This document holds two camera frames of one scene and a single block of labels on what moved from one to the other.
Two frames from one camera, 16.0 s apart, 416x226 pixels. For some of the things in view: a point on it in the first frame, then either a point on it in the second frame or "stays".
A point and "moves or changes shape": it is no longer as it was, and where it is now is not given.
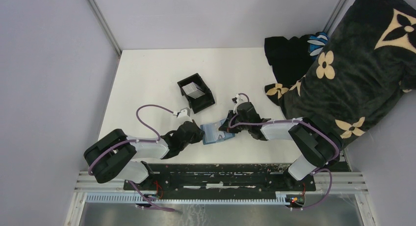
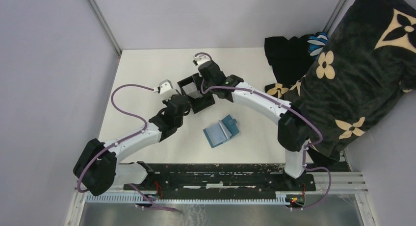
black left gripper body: x=196 y=138 to x=180 y=121
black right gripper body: x=235 y=123 to x=210 y=86
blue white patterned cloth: x=317 y=42 stays
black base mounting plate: x=227 y=178 stays
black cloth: x=290 y=59 stays
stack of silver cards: x=192 y=89 stays
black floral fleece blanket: x=369 y=60 stays
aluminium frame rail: x=342 y=183 stays
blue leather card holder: x=212 y=134 moves or changes shape
